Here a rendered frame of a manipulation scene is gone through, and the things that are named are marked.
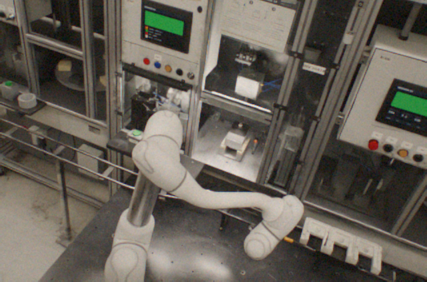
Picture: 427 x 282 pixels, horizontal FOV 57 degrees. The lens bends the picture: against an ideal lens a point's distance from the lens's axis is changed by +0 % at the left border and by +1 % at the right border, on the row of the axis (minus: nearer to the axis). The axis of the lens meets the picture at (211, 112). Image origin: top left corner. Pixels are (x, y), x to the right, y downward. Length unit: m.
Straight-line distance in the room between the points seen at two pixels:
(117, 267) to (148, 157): 0.57
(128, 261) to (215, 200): 0.47
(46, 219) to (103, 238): 1.06
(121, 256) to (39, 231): 1.42
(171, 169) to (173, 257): 0.81
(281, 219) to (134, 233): 0.63
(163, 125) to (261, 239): 0.57
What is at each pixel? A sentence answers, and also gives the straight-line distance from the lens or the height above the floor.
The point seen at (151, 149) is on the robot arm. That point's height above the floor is 1.52.
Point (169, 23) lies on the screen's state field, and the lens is 1.81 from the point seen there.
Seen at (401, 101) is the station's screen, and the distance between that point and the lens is 1.70.
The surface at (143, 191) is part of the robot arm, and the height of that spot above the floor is 1.18.
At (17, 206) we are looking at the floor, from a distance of 3.25.
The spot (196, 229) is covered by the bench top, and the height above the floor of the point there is 0.68.
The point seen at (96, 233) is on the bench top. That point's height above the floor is 0.68.
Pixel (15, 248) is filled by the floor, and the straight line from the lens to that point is 3.02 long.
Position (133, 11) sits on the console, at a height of 1.65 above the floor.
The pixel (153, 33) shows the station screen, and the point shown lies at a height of 1.59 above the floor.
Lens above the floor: 2.38
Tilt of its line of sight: 35 degrees down
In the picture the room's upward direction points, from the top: 9 degrees clockwise
